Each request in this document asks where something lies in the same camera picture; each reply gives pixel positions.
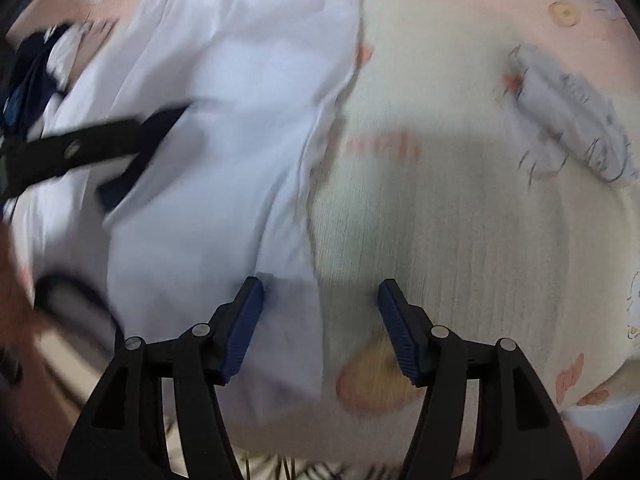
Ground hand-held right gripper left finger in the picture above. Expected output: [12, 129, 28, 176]
[56, 276, 264, 480]

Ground white garment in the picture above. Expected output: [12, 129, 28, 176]
[42, 27, 88, 91]

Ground white shirt with navy collar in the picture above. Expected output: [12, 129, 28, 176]
[5, 0, 368, 426]

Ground gold wire stand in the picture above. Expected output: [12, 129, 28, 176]
[240, 452, 401, 480]

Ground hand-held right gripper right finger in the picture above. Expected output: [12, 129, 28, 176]
[378, 279, 583, 480]

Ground navy shorts with white stripes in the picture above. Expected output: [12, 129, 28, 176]
[2, 22, 73, 138]

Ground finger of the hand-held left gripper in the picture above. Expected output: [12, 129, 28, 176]
[0, 104, 193, 202]

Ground pink and cream printed blanket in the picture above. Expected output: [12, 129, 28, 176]
[7, 0, 640, 466]

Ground folded white printed cloth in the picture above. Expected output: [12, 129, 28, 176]
[509, 44, 637, 187]

